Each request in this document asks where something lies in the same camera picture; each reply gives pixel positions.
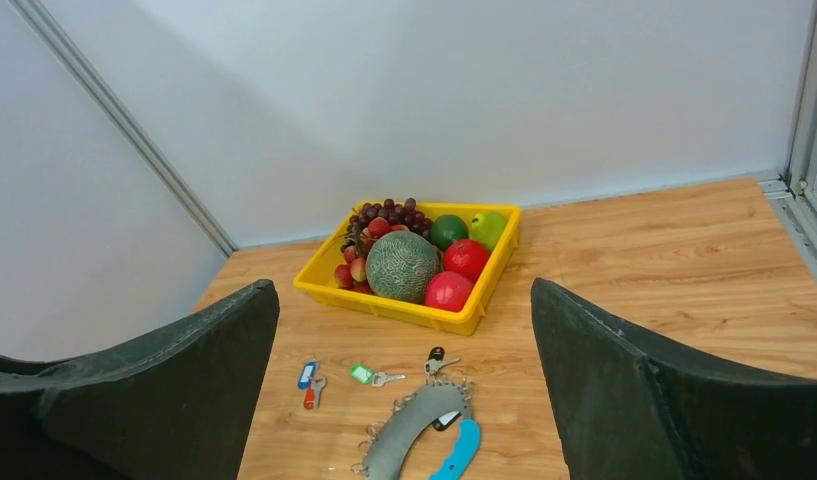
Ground red apple rear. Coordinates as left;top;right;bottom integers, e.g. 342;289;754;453
442;239;491;283

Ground red apple front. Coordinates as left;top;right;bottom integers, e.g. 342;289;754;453
424;271;474;312

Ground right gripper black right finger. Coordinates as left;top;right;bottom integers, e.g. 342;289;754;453
531;278;817;479

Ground green netted melon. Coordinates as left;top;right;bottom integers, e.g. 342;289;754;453
366;231;441;304

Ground key with black tag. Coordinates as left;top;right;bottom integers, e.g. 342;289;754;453
424;346;459;376

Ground dark purple grape bunch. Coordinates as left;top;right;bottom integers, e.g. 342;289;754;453
339;198;433;254

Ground red apple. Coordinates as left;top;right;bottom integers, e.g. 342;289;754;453
442;239;491;283
424;271;474;312

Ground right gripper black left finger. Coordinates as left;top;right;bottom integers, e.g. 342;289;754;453
0;279;280;479

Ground yellow plastic tray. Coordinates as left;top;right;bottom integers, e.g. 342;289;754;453
293;202;522;335

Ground key with green tag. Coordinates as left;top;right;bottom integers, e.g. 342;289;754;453
349;364;406;388

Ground dark green lime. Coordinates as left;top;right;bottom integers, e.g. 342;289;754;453
430;215;469;252

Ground red cherry cluster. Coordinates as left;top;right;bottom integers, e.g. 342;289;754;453
334;220;409;295

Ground yellow-green pear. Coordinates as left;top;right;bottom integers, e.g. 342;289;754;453
469;212;508;252

